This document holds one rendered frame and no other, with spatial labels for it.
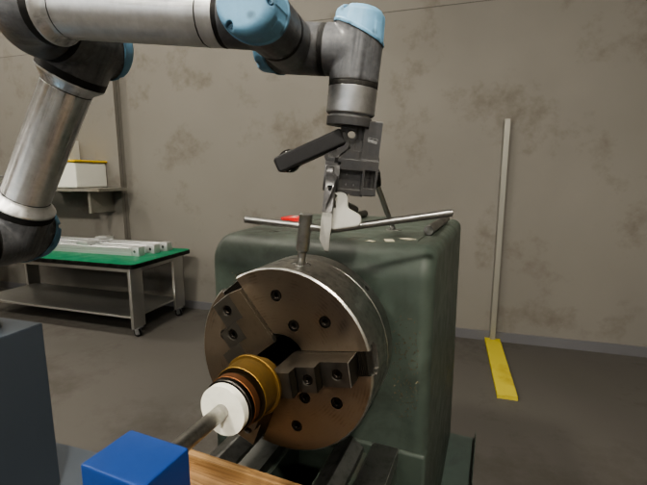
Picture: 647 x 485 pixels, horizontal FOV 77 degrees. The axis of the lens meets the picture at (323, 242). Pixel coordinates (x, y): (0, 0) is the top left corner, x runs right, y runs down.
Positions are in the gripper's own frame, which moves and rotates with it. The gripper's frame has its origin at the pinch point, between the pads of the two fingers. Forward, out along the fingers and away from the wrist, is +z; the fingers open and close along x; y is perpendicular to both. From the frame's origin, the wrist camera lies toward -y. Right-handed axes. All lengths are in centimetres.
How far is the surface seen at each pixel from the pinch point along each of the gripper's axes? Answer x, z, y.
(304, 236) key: -1.1, -0.9, -3.1
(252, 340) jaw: -8.2, 14.7, -9.0
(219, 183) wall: 335, 19, -118
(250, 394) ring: -18.0, 17.4, -6.9
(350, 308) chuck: -7.2, 8.2, 5.3
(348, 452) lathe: 2.4, 40.5, 8.7
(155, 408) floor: 150, 143, -95
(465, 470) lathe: 39, 70, 47
